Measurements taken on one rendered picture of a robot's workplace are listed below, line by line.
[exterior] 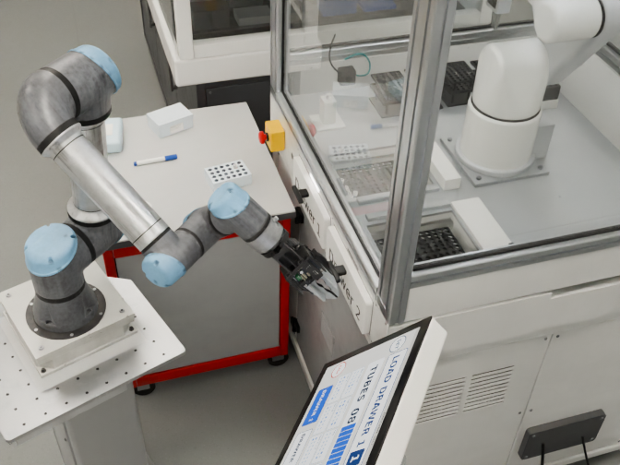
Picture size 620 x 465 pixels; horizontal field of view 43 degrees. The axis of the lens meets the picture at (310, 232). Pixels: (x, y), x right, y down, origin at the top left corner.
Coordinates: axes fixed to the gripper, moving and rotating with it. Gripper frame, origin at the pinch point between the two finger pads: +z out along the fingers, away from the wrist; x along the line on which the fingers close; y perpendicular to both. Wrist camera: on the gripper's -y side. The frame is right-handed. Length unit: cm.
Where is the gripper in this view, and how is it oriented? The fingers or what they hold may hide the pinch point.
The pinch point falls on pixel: (332, 292)
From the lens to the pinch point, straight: 173.4
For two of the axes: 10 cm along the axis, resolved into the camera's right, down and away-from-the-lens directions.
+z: 6.6, 6.1, 4.4
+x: 7.1, -7.0, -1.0
